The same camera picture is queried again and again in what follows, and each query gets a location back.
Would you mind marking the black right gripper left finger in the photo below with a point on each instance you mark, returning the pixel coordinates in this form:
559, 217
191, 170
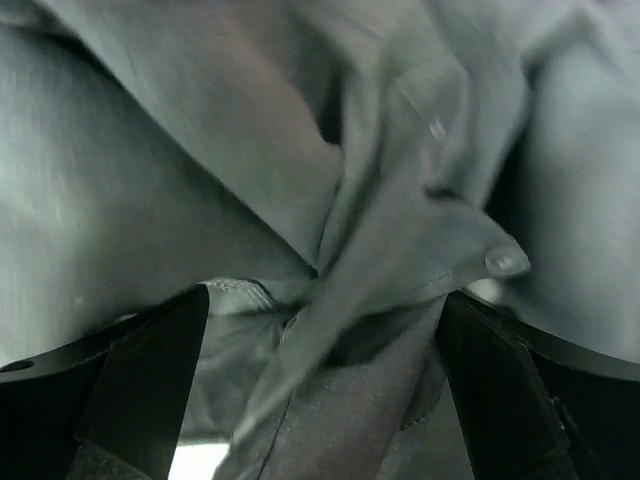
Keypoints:
109, 405

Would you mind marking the grey button shirt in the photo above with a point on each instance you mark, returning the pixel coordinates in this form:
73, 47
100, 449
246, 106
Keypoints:
331, 172

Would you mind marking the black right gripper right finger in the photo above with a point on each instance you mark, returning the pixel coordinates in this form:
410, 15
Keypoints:
533, 406

